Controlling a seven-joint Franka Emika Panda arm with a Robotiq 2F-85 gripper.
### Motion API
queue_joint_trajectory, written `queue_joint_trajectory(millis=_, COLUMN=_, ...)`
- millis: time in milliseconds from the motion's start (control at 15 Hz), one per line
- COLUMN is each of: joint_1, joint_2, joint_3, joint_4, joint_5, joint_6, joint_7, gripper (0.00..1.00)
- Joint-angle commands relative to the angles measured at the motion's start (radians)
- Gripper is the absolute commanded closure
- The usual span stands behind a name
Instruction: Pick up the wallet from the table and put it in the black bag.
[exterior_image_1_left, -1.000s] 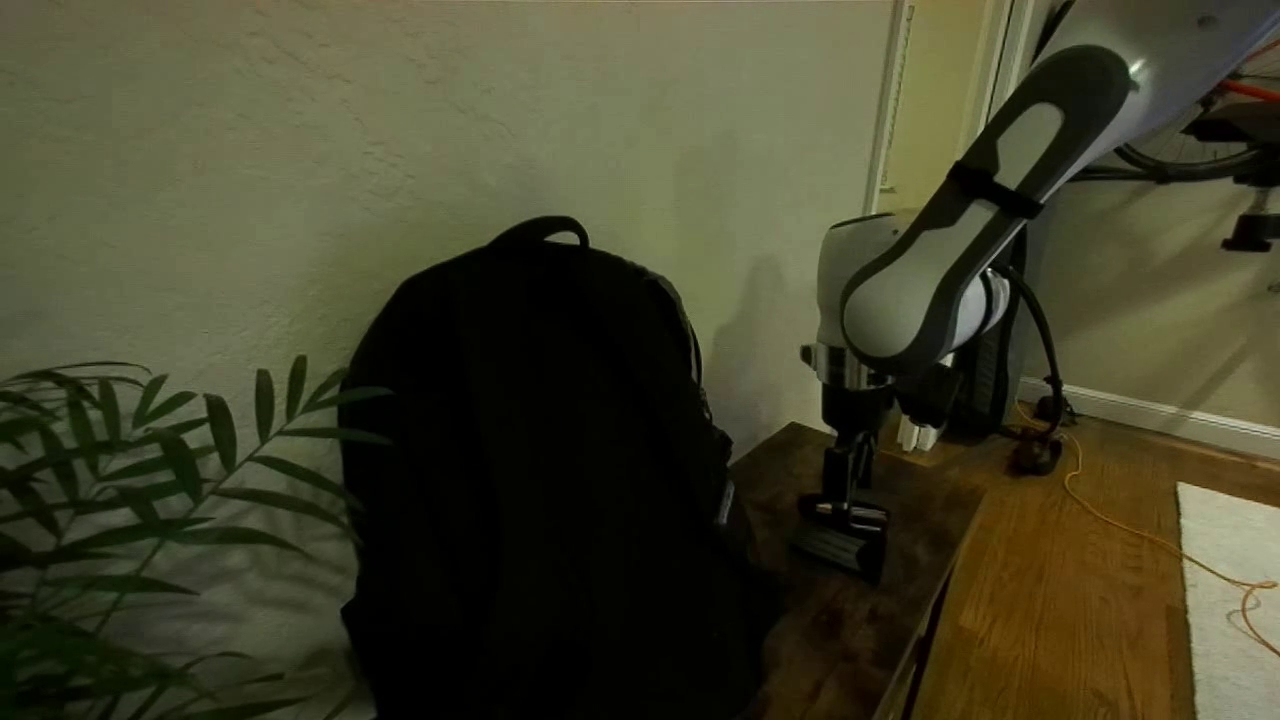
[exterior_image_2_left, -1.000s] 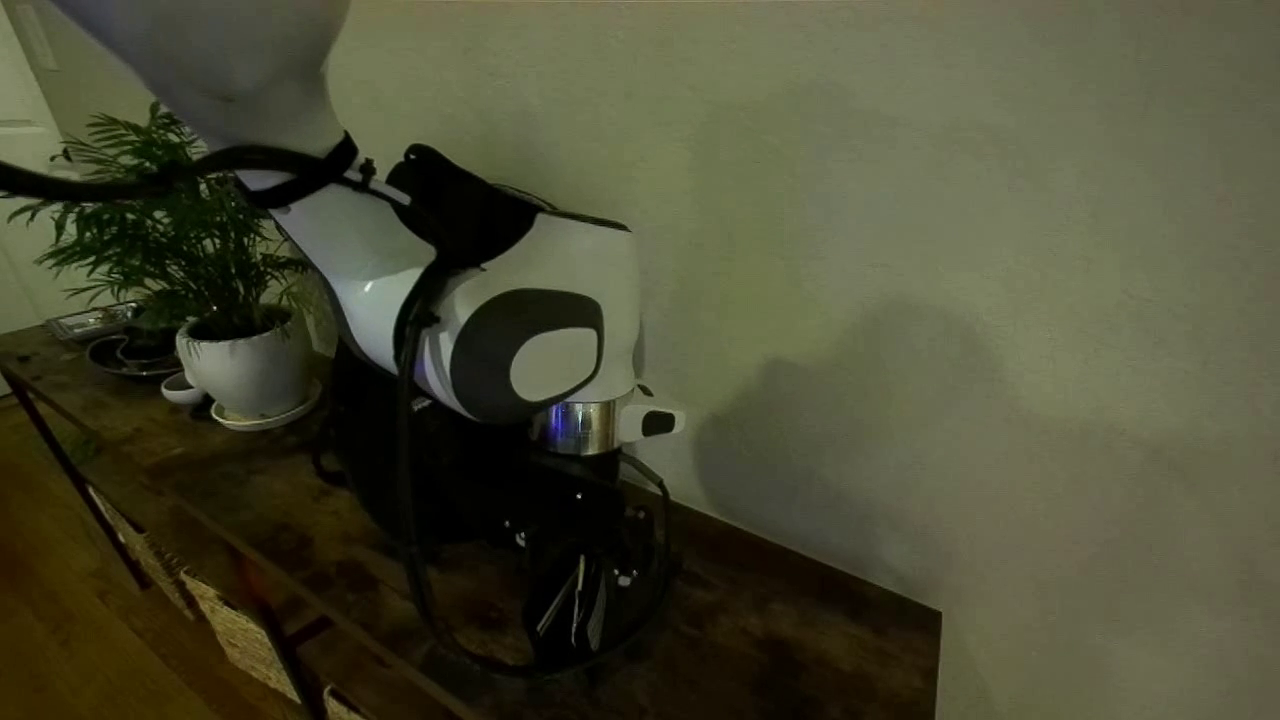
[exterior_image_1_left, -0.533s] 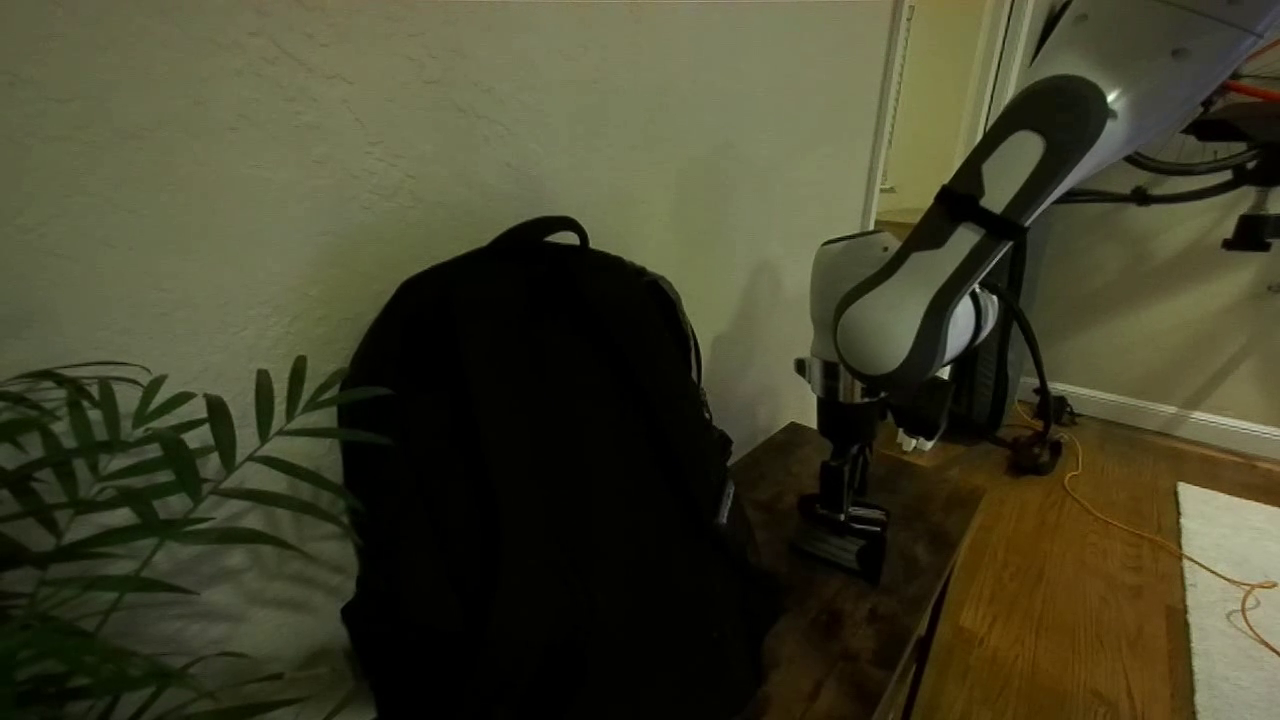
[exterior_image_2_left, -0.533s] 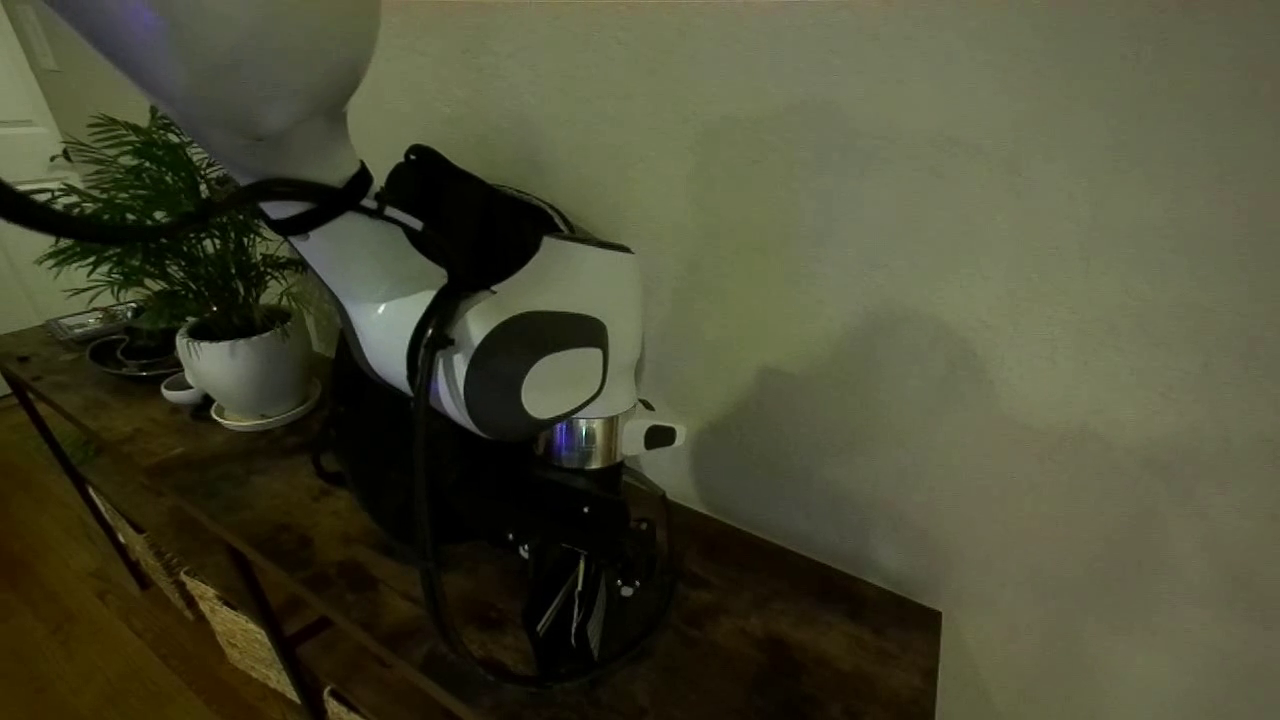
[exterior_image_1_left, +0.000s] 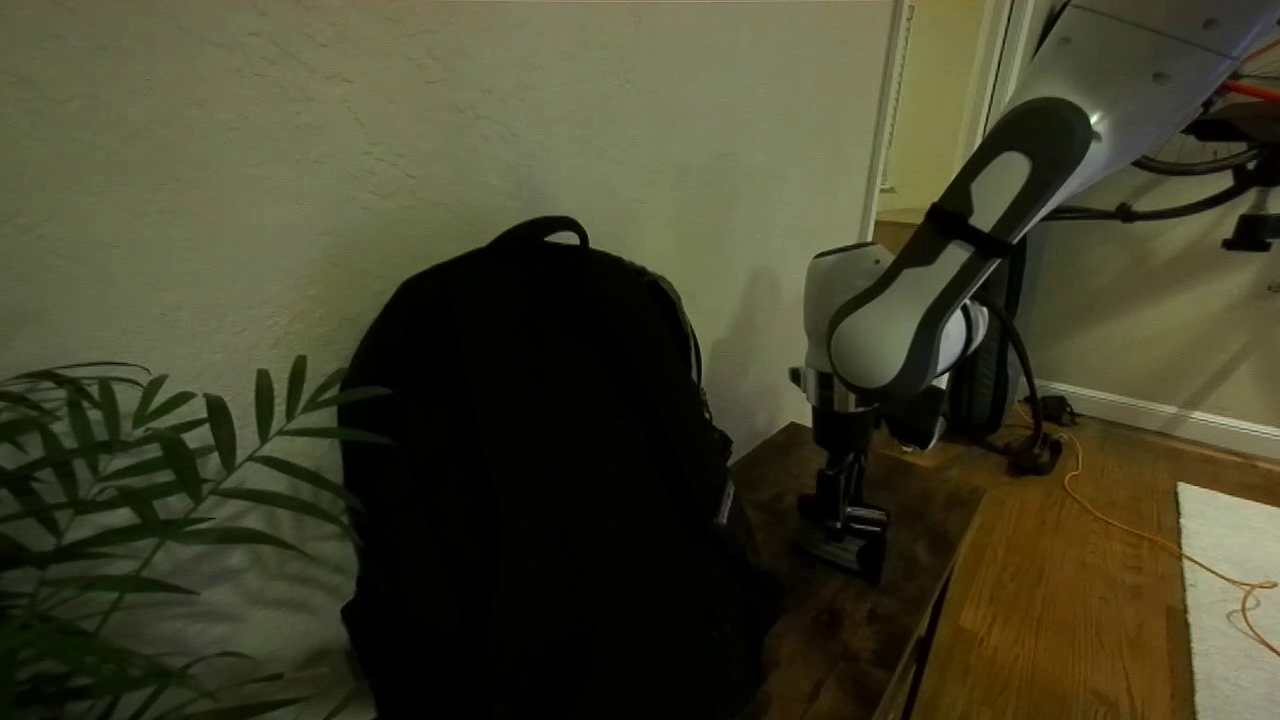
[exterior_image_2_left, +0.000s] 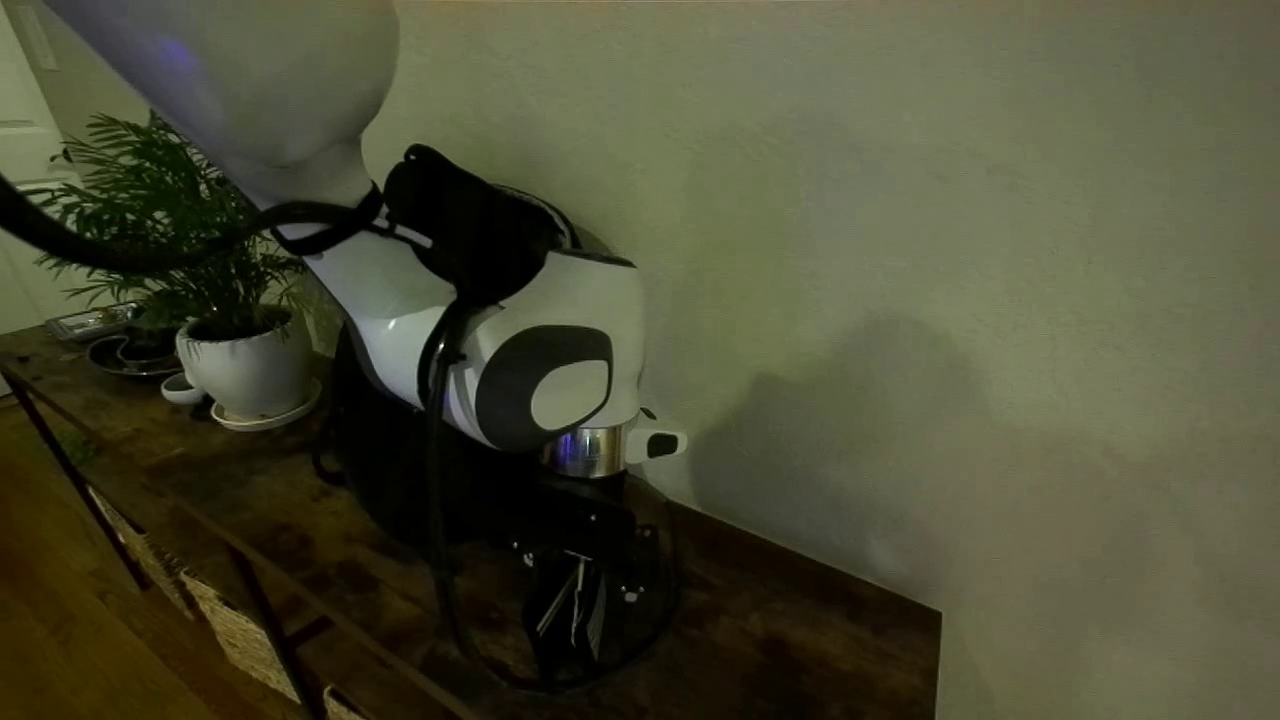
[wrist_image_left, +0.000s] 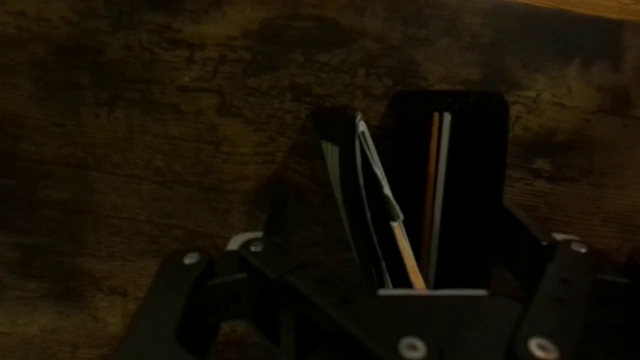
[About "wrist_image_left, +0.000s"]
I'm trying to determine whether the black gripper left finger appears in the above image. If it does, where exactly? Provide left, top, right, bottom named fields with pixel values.
left=112, top=227, right=401, bottom=360

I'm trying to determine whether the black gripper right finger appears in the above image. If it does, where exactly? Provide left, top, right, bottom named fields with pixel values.
left=488, top=197, right=640, bottom=360

